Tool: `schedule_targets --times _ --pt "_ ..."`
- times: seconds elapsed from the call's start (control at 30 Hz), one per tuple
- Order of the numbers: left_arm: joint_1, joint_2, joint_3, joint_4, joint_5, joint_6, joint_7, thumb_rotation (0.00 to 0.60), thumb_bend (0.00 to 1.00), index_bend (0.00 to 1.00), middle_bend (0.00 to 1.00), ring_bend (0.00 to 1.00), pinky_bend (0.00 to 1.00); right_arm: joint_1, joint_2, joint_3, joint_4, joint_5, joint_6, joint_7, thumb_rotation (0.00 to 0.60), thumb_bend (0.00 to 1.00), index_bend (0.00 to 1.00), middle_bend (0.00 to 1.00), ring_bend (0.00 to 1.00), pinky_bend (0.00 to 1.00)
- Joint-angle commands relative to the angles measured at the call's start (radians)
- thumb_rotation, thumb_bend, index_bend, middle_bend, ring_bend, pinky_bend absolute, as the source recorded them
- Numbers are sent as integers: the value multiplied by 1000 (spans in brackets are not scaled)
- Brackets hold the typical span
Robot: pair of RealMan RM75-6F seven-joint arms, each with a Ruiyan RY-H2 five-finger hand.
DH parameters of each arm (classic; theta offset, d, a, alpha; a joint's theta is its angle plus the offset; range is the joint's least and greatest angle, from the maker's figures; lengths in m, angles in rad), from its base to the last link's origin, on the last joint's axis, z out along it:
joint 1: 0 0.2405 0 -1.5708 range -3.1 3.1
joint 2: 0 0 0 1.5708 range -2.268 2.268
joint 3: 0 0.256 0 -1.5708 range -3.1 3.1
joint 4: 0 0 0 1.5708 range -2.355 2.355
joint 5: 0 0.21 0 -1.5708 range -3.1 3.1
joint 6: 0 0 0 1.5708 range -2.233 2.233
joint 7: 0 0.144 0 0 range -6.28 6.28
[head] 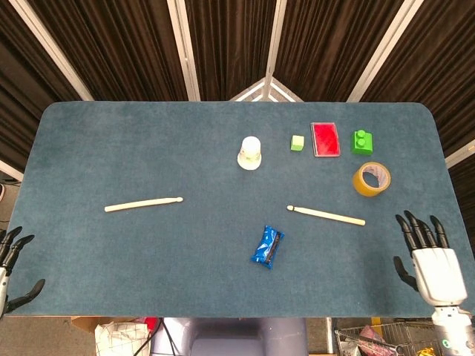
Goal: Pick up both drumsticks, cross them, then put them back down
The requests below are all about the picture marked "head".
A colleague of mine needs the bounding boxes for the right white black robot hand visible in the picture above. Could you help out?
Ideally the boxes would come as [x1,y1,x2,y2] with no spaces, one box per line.
[393,210,468,307]

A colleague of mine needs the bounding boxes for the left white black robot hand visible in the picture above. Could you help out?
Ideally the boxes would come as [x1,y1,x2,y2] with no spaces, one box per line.
[0,225,46,320]

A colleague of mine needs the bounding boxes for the wooden drumstick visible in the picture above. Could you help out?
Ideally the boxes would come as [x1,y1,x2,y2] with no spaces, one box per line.
[286,204,367,227]
[104,196,184,214]

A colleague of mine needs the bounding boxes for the pink packet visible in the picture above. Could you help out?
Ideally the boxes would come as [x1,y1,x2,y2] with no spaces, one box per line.
[358,325,387,348]

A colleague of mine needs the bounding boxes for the cardboard box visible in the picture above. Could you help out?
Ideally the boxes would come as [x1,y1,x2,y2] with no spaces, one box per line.
[71,316,144,334]

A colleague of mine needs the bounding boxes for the brown packing tape roll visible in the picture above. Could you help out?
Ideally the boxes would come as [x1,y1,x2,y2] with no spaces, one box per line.
[352,161,392,198]

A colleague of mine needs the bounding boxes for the white checkered bag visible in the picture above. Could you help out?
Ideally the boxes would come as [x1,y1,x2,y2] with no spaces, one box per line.
[94,321,151,356]

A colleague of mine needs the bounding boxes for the green studded building block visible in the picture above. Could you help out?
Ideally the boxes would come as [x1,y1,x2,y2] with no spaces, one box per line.
[350,129,374,156]

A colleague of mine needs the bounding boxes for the blue felt table mat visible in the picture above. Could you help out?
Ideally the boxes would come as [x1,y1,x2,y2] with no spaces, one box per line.
[0,100,475,318]

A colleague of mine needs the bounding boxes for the red flat rectangular box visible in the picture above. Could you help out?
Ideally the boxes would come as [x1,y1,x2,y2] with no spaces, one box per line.
[309,121,341,158]

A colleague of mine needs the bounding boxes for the blue snack packet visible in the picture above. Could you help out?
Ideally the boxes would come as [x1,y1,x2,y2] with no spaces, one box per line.
[249,224,286,271]

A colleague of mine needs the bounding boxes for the lavender robot torso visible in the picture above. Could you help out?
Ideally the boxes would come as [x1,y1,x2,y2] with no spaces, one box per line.
[150,317,309,356]

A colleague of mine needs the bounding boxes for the white paper cup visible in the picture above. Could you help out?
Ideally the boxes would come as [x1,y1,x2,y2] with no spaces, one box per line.
[237,136,263,171]

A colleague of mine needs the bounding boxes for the white partition frame bar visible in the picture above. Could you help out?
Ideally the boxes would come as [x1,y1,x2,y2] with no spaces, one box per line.
[166,0,201,102]
[229,0,304,102]
[0,159,24,182]
[9,0,94,102]
[347,0,419,103]
[445,139,475,170]

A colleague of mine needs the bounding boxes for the metal wire basket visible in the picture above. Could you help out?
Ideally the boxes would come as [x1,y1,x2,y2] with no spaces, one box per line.
[333,321,435,356]

